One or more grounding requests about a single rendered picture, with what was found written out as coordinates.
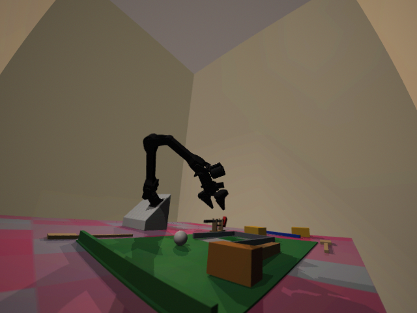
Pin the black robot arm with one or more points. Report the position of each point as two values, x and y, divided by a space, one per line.
151 143

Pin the grey ball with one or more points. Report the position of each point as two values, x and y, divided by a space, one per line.
180 237

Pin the orange block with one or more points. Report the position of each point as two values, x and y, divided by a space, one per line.
255 230
304 232

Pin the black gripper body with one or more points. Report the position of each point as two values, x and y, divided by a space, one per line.
210 190

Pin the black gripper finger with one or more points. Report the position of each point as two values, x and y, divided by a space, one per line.
208 201
221 203

